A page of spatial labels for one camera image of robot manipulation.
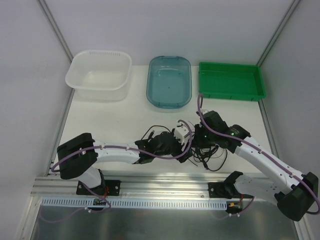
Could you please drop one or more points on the aluminium corner post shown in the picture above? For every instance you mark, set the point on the aluminium corner post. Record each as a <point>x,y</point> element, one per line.
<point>278,30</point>
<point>55,28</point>

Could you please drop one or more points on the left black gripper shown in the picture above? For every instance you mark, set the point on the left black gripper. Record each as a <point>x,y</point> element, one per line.
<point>176,149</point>

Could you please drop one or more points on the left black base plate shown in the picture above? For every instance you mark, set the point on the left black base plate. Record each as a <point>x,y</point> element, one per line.
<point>109,187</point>

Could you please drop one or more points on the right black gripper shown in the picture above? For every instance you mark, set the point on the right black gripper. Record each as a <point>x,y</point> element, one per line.
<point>198,139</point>

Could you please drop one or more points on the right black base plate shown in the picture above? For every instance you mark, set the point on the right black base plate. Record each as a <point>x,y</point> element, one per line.
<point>222,190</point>

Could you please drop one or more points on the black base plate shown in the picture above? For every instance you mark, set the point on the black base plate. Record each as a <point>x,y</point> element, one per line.
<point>109,187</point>
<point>222,190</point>

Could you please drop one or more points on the white translucent plastic tub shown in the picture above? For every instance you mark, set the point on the white translucent plastic tub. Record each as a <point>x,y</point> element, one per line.
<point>100,75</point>

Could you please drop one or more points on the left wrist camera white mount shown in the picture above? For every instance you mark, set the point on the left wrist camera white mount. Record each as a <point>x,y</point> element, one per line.
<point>183,132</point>

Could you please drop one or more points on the blue translucent plastic container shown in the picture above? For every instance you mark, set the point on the blue translucent plastic container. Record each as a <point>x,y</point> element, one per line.
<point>169,82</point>

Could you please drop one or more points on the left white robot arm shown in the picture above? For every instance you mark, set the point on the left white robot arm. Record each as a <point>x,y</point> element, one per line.
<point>77,156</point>

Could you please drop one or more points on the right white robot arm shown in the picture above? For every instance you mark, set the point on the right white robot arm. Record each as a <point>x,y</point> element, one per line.
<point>292,191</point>

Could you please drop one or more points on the aluminium corner post left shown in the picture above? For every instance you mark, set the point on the aluminium corner post left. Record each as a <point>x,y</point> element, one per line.
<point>55,28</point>

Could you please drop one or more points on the white slotted cable duct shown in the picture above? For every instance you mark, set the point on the white slotted cable duct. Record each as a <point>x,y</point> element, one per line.
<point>130,203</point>

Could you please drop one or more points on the green plastic tray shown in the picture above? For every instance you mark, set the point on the green plastic tray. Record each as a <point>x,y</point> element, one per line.
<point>228,81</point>

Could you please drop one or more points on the aluminium mounting rail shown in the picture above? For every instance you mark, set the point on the aluminium mounting rail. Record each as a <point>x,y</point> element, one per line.
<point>137,186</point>

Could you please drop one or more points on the aluminium corner post right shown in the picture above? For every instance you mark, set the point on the aluminium corner post right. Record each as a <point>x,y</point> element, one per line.
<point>278,30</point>

